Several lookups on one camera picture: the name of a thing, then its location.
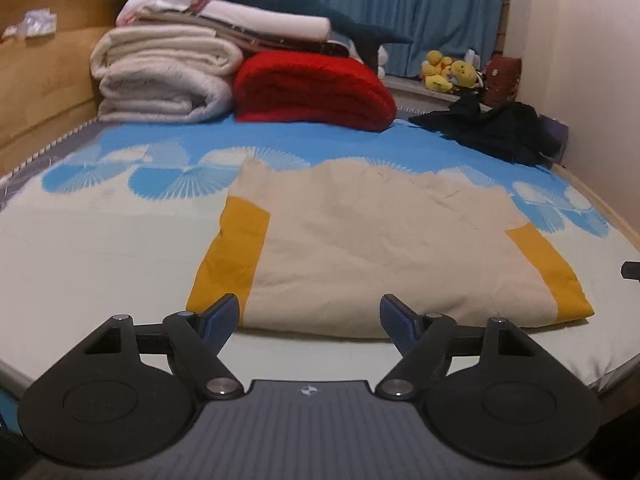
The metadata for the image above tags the blue curtain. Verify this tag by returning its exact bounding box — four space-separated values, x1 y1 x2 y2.
290 0 509 81

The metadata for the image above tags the wooden headboard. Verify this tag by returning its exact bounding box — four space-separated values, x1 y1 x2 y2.
0 0 147 177

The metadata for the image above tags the white windowsill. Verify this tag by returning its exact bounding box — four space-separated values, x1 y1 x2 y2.
384 77 496 117

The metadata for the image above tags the wooden bed side rail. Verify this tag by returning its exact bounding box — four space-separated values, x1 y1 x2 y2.
550 164 640 256

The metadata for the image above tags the white folded duvet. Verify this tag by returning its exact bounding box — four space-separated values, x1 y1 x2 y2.
199 0 333 44

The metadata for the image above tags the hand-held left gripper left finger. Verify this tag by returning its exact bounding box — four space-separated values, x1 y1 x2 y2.
65 294 246 400

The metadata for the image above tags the yellow round plush toy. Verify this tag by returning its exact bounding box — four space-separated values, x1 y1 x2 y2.
447 60 479 91

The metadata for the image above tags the purple box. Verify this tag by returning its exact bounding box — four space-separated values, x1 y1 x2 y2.
542 115 571 159

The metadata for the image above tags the maroon plush cushion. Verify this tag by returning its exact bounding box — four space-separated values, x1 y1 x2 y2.
484 55 523 109

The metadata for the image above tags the clear plastic bag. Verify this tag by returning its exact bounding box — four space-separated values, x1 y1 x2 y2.
1 8 59 41

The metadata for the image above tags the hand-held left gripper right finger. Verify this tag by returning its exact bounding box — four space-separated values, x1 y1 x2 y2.
375 294 556 401

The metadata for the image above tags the yellow duck plush toy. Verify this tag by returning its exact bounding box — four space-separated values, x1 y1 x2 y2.
420 51 454 92

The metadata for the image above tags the red fleece blanket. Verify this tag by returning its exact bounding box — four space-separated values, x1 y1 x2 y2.
232 51 399 132

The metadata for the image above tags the dark teal shark plush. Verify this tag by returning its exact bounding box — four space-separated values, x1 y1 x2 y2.
215 0 416 68

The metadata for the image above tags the white folded blanket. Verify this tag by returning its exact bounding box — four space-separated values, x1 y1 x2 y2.
90 25 246 124

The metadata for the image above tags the pile of black clothes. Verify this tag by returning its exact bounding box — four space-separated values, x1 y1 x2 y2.
407 91 563 167

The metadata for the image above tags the beige and mustard jacket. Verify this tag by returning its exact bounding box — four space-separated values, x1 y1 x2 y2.
185 157 596 341

